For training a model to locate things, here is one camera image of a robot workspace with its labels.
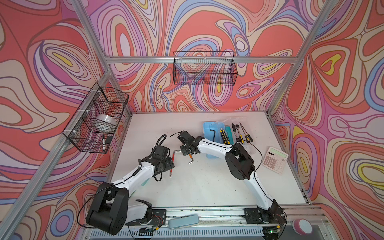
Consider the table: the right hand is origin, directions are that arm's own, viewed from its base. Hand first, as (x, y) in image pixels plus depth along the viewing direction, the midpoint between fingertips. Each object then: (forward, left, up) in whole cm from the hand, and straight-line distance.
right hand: (187, 151), depth 99 cm
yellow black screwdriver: (+3, -37, +12) cm, 39 cm away
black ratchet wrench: (+9, -31, +13) cm, 35 cm away
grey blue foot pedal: (-41, +3, +4) cm, 41 cm away
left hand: (-11, +12, +4) cm, 17 cm away
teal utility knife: (+8, -28, +9) cm, 30 cm away
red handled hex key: (-5, +10, +1) cm, 11 cm away
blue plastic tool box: (+12, -15, +2) cm, 19 cm away
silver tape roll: (+1, +39, +34) cm, 52 cm away
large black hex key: (+12, -19, +2) cm, 22 cm away
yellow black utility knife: (+4, -24, +9) cm, 26 cm away
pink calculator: (-10, -54, +3) cm, 55 cm away
